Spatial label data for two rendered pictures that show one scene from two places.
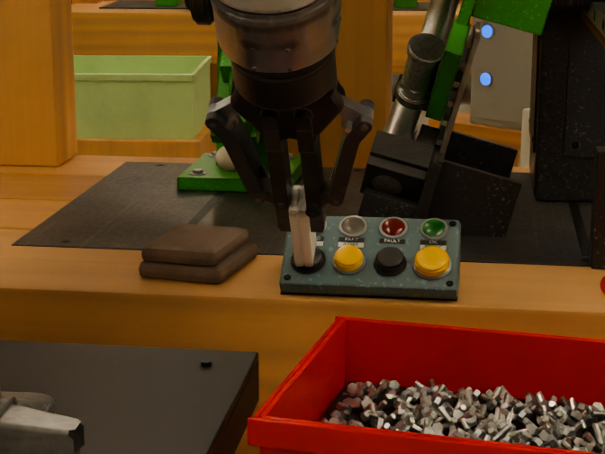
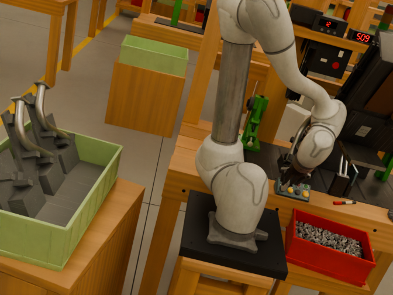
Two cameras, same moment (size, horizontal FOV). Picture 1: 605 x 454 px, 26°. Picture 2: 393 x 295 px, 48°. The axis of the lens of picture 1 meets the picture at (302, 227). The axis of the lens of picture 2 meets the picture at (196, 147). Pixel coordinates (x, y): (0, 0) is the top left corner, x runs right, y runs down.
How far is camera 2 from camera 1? 108 cm
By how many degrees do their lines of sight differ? 15
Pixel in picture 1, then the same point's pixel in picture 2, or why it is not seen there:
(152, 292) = not seen: hidden behind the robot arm
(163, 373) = (264, 215)
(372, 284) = (293, 196)
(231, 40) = (297, 167)
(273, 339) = (272, 202)
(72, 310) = not seen: hidden behind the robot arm
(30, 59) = (198, 100)
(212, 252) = not seen: hidden behind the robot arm
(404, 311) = (298, 202)
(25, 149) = (190, 119)
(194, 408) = (275, 226)
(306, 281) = (282, 193)
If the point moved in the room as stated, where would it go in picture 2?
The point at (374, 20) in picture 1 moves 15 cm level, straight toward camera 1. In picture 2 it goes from (281, 111) to (286, 122)
